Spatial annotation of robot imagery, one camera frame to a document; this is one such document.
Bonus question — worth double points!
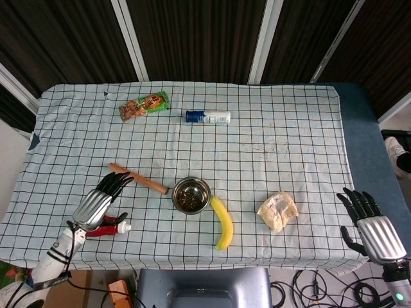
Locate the white black checkered tablecloth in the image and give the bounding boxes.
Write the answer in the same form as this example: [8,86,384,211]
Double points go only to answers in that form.
[0,80,370,273]

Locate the green orange snack packet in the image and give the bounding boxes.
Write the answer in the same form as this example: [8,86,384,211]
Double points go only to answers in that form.
[118,91,170,123]

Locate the clear bag of beige food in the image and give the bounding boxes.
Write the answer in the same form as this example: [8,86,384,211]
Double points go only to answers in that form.
[257,191,300,233]

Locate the white shoe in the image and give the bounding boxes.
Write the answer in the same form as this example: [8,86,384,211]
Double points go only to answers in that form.
[383,137,407,177]

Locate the yellow banana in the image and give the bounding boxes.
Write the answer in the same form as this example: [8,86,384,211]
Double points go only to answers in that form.
[210,195,234,251]

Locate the blue white bottle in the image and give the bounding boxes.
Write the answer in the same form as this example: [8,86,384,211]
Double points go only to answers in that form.
[185,110,232,124]

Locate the wooden stick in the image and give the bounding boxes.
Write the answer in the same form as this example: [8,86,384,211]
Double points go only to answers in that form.
[108,162,170,195]

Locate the black floor cables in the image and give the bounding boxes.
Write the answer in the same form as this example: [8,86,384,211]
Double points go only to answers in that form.
[271,269,391,308]

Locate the white partition post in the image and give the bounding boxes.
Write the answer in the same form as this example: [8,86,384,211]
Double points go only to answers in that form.
[247,0,283,85]
[110,0,149,81]
[377,99,411,124]
[0,62,39,115]
[310,0,367,83]

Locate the red ketchup bottle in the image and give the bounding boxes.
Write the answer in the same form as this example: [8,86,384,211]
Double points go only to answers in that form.
[85,215,132,237]

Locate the steel bowl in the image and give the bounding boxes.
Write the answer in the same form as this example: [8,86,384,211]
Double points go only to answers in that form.
[171,176,212,216]

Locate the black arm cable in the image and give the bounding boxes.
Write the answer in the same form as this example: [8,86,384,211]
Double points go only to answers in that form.
[64,220,145,308]

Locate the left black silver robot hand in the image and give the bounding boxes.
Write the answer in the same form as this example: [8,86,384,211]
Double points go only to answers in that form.
[66,171,135,232]

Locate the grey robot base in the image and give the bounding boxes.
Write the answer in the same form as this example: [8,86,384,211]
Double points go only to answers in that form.
[134,267,273,308]

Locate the orange wooden block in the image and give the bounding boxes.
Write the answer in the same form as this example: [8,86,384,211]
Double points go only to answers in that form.
[107,279,134,308]

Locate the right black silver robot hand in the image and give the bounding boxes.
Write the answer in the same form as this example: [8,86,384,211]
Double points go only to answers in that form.
[336,187,407,266]

